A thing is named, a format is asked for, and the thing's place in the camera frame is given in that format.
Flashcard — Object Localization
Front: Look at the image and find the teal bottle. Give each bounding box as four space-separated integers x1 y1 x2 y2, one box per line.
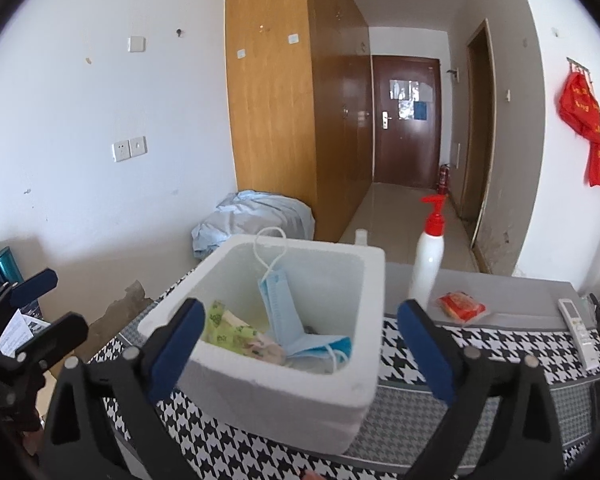
0 247 21 288

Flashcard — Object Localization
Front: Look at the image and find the wooden wardrobe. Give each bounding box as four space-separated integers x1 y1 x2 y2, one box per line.
224 0 373 243

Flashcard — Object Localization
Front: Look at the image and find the houndstooth patchwork blanket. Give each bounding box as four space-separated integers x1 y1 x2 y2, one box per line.
87 260 600 480

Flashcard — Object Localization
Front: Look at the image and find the red snack packet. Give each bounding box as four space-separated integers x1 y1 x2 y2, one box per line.
436 291 487 322

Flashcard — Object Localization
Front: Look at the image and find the white printed leaflet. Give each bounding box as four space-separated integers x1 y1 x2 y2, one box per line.
0 310 51 356

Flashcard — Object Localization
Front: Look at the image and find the wooden side door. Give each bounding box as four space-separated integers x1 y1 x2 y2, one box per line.
466 19 496 251

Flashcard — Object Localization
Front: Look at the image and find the white remote control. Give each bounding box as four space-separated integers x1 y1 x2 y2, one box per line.
557 297 600 372

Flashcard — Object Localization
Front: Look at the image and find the green printed plastic bag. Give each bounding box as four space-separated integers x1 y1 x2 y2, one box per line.
202 300 286 361

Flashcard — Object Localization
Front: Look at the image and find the metal wall hook rack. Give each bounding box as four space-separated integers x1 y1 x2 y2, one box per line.
567 57 593 81

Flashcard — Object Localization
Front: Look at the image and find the white foam box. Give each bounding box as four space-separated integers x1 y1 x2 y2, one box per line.
137 232 386 456

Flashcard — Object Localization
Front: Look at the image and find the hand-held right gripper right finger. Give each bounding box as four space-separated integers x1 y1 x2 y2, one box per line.
397 299 566 480

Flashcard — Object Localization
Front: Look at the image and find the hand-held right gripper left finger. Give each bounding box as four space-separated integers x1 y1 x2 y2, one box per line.
42 297 207 480

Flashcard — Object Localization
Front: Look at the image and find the dark brown entrance door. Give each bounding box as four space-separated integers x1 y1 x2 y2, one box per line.
371 55 442 188

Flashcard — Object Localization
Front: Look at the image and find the blue face mask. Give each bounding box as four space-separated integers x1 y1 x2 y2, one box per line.
285 335 353 373
254 226 303 346

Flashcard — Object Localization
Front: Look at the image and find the white pump bottle red cap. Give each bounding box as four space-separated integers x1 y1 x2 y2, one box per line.
407 194 447 311

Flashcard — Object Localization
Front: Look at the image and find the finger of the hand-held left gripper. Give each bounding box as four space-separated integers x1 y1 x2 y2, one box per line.
10 312 90 376
0 268 59 311

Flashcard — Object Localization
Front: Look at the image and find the light blue bedding bundle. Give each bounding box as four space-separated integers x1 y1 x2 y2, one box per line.
190 190 316 261

